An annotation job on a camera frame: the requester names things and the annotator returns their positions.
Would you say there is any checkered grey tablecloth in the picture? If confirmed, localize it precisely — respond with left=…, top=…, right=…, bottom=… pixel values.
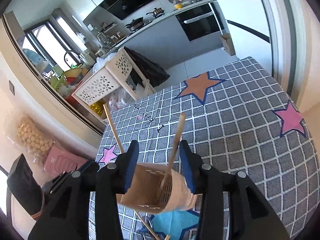
left=96, top=57, right=319, bottom=239

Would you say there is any white plastic utensil caddy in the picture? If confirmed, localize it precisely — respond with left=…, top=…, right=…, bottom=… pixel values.
left=117, top=163, right=197, bottom=215

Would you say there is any long bamboo chopstick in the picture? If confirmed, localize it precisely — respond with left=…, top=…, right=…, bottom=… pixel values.
left=157, top=113, right=186, bottom=199

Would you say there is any black wok on stove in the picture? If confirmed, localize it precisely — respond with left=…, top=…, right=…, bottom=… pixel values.
left=126, top=17, right=145, bottom=32

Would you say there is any white perforated storage cart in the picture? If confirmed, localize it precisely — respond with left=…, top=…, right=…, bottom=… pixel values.
left=72, top=47, right=156, bottom=125

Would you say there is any white refrigerator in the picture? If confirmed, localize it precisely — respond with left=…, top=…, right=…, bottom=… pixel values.
left=217, top=0, right=273, bottom=74

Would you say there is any black built-in oven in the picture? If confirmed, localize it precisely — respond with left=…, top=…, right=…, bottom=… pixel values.
left=176, top=2, right=224, bottom=41

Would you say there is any bag of pale balls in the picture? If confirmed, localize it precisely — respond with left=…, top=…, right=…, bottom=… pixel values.
left=17, top=118, right=54, bottom=158

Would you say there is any pink cardboard box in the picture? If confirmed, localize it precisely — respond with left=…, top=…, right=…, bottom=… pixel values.
left=43, top=145, right=87, bottom=176

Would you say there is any small pot on stove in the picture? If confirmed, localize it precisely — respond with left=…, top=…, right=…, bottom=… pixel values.
left=146, top=8, right=165, bottom=18

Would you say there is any kitchen faucet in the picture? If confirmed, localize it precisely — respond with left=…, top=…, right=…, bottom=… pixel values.
left=63, top=50, right=81, bottom=68

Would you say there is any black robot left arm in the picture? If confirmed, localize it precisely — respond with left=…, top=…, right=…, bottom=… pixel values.
left=7, top=140, right=139, bottom=239

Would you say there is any brown cardboard box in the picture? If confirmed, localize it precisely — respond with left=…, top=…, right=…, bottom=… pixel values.
left=220, top=33, right=236, bottom=56

